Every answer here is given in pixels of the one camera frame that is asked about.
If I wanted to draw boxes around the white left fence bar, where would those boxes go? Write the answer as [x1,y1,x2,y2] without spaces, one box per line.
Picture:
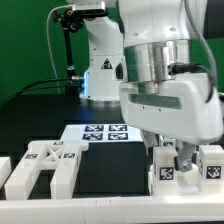
[0,157,11,189]

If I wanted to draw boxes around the white front fence bar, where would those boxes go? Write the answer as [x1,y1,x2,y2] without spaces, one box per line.
[0,195,224,224]

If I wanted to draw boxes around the white marker base plate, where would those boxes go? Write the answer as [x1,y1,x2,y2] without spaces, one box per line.
[61,124,142,143]

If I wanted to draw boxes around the white tagged cube left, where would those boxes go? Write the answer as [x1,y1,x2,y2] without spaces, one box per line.
[160,136,176,147]

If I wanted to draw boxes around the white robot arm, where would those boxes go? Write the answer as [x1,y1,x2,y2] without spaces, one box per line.
[67,0,223,172]

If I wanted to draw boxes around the white chair back frame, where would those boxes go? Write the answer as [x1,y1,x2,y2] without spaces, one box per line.
[4,140,89,200]

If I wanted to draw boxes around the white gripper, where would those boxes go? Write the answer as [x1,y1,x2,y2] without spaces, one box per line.
[120,73,224,172]

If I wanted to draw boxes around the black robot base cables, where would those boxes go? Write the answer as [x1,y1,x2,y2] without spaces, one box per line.
[0,75,85,107]

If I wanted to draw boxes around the white fence bar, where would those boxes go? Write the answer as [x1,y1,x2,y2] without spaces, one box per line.
[0,195,224,224]
[0,157,11,189]

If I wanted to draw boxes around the white chair seat part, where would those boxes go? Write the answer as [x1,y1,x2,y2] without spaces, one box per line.
[147,163,224,197]

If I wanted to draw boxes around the black camera stand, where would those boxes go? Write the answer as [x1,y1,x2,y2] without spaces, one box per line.
[53,9,83,96]

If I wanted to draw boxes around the white camera cable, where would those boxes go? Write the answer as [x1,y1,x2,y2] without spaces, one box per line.
[45,4,74,95]

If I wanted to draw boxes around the grey mounted camera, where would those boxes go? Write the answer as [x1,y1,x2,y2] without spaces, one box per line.
[72,2,108,17]

